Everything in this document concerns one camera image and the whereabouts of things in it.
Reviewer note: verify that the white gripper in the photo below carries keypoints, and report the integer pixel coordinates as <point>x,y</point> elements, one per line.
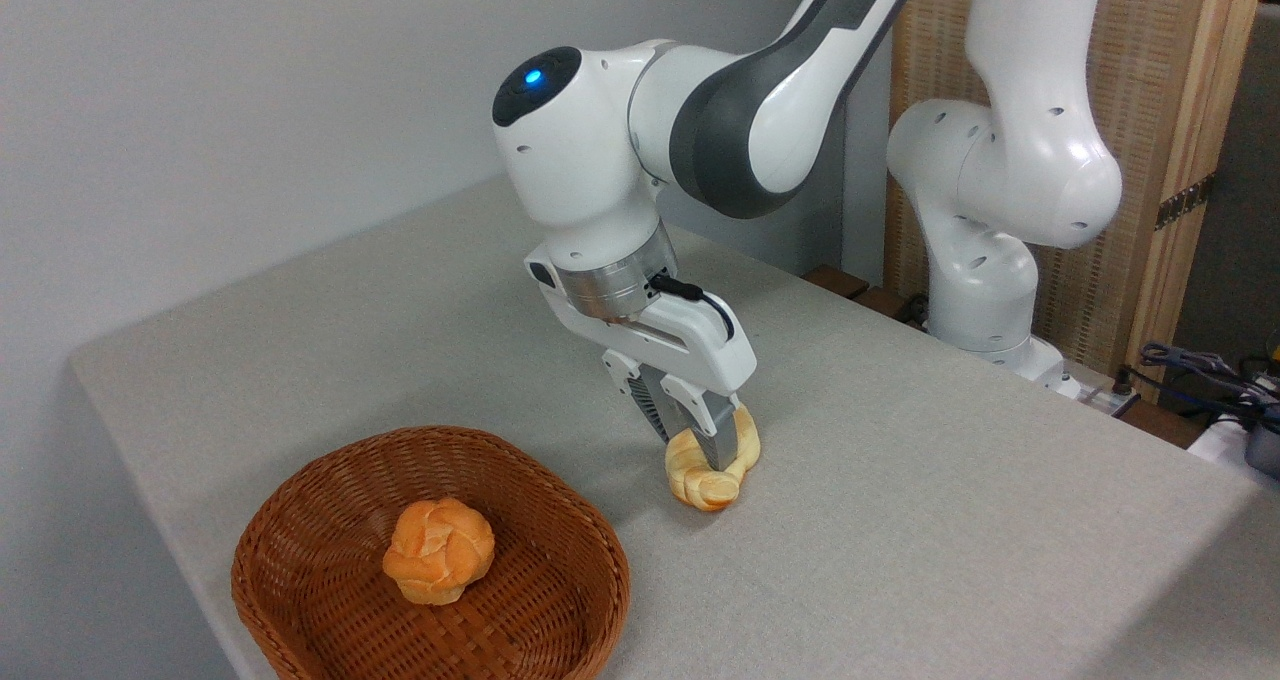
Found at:
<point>700,345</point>

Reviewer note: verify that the long braided bread loaf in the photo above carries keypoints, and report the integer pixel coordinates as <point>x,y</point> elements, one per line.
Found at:
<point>705,485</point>

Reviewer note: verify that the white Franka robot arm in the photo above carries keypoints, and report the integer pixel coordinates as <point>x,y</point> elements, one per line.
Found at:
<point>580,160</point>

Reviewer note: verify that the round orange bread roll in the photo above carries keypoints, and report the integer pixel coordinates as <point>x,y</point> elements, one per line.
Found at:
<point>438,550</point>

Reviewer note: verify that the brown wicker basket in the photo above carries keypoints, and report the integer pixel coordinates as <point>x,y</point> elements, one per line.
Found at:
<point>330,540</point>

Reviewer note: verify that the brown wooden board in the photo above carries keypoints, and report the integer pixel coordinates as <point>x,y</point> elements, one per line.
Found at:
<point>850,288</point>

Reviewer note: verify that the dark metal screen hinge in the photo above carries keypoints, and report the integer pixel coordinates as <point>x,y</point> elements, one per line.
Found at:
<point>1185,200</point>

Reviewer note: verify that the wooden woven folding screen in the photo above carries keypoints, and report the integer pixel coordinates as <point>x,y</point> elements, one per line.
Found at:
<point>1140,60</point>

